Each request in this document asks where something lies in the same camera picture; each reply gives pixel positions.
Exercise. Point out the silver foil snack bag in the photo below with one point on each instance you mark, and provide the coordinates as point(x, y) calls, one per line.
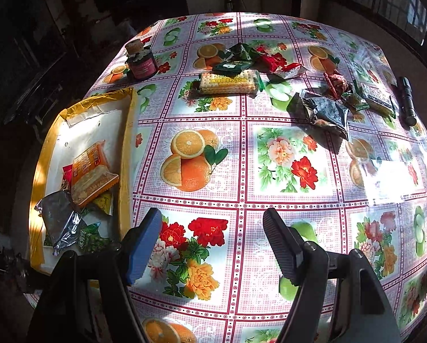
point(62, 219)

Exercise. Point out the green yellow cracker package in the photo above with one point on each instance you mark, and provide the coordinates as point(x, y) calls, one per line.
point(247, 82)

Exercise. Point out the dark green cracker packet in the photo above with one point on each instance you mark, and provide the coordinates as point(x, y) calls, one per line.
point(231, 68)

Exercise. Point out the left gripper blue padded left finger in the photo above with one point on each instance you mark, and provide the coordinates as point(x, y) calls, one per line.
point(138, 245)

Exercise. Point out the yellow green pea snack bag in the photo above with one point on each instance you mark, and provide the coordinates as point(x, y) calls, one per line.
point(104, 202)

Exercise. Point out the brown red snack bag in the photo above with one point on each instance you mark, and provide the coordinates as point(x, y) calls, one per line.
point(337, 84)

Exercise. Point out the red white small packet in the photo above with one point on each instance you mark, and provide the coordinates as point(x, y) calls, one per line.
point(290, 71)

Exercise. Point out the floral fruit tablecloth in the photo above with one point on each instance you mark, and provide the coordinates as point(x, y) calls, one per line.
point(212, 164)

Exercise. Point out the dark green small packets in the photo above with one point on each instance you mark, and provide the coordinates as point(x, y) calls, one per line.
point(240, 52)

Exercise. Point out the dark jar with pink label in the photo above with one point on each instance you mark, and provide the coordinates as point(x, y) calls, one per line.
point(140, 60)

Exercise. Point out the red wrapped candy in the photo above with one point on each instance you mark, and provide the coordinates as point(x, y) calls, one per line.
point(273, 62)

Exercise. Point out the orange cracker package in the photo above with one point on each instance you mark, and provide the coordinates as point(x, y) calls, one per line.
point(91, 175)

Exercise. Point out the yellow-rimmed white cardboard tray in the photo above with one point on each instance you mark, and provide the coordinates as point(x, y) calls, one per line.
point(111, 117)

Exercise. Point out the red candy packet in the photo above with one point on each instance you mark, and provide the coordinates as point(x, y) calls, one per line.
point(66, 177)

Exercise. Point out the green wrapped biscuit pack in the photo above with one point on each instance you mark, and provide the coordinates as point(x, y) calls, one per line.
point(378, 101)

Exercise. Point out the small green candy packet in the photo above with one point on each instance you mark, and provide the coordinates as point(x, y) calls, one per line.
point(354, 101)

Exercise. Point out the black flashlight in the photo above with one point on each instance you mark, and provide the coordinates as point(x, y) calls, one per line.
point(410, 116)

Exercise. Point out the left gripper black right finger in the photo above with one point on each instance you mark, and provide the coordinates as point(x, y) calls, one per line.
point(286, 244)

